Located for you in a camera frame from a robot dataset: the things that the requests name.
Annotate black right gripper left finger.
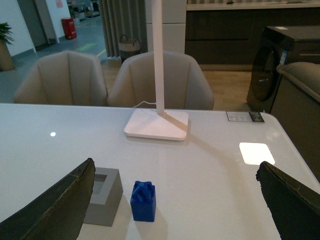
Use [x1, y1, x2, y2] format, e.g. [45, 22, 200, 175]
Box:
[0, 158, 96, 240]

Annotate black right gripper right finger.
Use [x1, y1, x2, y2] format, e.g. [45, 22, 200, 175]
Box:
[256, 161, 320, 240]

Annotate blue plastic part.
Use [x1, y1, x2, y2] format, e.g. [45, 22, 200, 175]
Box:
[130, 181, 157, 222]

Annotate gray square base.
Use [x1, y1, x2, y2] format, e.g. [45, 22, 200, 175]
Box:
[84, 167, 123, 227]

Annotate gray sofa armrest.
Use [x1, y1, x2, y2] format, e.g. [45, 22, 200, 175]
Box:
[270, 62, 320, 180]

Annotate dark label card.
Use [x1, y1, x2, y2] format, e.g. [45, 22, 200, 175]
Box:
[226, 111, 265, 123]

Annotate white desk lamp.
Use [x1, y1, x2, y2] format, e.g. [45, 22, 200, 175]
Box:
[124, 0, 189, 141]

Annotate beige left chair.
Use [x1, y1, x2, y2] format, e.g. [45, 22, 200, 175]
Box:
[13, 50, 108, 106]

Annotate beige chair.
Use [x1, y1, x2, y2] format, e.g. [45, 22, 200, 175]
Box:
[107, 50, 215, 110]
[13, 50, 108, 106]

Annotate beige right chair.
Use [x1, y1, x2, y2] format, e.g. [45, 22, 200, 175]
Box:
[107, 50, 215, 110]

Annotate black washing machine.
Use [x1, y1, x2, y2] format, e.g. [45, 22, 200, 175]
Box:
[246, 25, 320, 113]

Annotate woven basket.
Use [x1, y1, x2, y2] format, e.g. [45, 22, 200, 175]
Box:
[118, 34, 141, 63]

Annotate potted green plant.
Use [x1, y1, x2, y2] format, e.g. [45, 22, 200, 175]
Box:
[0, 22, 15, 72]

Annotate red barrel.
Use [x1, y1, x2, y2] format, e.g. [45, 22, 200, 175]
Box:
[61, 17, 77, 40]

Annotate dark wood cabinet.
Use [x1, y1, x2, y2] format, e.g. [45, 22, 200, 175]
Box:
[185, 0, 320, 65]

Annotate gray curtain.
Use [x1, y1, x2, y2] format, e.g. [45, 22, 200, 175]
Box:
[98, 0, 148, 58]

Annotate white lamp cable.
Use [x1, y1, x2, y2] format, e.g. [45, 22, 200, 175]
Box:
[133, 100, 158, 109]

